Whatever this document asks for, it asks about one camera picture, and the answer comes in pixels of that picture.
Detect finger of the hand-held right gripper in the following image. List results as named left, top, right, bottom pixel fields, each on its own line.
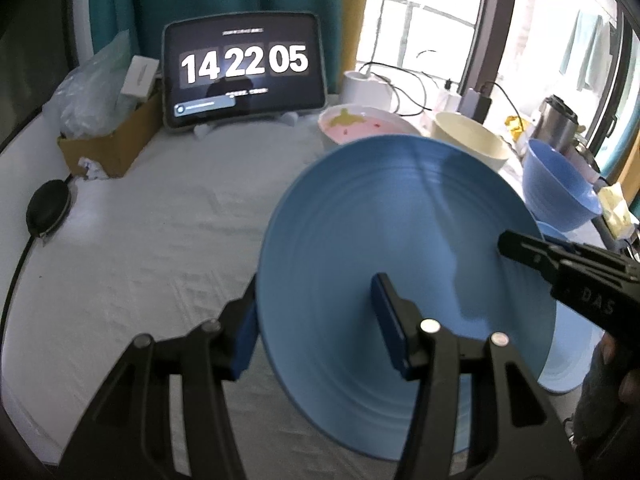
left=498, top=230, right=563, bottom=283
left=546, top=238, right=626, bottom=264

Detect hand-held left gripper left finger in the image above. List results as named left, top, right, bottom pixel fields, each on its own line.
left=57, top=275, right=261, bottom=480

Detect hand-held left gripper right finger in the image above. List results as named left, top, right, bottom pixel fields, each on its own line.
left=371, top=273, right=583, bottom=480

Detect blue ribbed plate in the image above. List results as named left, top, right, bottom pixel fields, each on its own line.
left=255, top=136, right=557, bottom=461

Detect cream bowl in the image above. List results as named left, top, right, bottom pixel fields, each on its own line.
left=430, top=111, right=512, bottom=173

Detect person's right hand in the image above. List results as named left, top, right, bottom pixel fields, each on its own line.
left=582, top=332, right=640, bottom=411

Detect blue bowl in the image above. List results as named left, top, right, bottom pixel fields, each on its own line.
left=521, top=139, right=602, bottom=231

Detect pale yellow packet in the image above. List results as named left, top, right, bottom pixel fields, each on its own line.
left=597, top=182, right=637, bottom=239

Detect pale blue plate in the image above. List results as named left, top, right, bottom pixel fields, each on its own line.
left=537, top=220, right=608, bottom=394

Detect steel kettle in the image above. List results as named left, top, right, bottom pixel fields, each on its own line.
left=537, top=95, right=581, bottom=153

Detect yellow bag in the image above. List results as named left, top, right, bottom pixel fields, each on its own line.
left=502, top=116, right=529, bottom=141

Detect grey charger block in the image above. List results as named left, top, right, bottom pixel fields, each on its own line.
left=460, top=87, right=493, bottom=123

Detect white charger block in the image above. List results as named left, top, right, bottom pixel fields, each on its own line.
left=434, top=91, right=463, bottom=114

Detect hanging light teal towel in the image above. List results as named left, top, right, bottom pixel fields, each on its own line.
left=560, top=10, right=607, bottom=93

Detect pink bowl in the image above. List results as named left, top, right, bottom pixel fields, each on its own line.
left=318, top=103, right=423, bottom=149

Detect white desk lamp base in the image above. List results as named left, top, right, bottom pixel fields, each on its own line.
left=341, top=71, right=396, bottom=111

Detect crumpled white paper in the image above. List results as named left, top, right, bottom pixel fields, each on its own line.
left=77, top=157, right=111, bottom=181

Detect cardboard box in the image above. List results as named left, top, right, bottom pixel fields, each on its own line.
left=56, top=87, right=163, bottom=179

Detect black round puck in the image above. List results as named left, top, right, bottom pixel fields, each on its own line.
left=26, top=180, right=72, bottom=236

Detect tablet with clock display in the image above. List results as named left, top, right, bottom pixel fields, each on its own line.
left=161, top=11, right=329, bottom=133

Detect small white box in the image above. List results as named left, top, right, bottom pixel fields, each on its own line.
left=120, top=56, right=161, bottom=100

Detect clear plastic bag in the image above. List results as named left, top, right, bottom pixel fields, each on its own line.
left=42, top=30, right=136, bottom=140

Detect black charger cable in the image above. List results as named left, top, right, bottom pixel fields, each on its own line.
left=417, top=50, right=453, bottom=93
left=479, top=82, right=531, bottom=127

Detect black lamp cable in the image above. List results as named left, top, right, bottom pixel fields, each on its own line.
left=357, top=61, right=427, bottom=112

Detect dark window frame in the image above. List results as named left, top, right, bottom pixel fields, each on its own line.
left=457, top=0, right=526, bottom=106

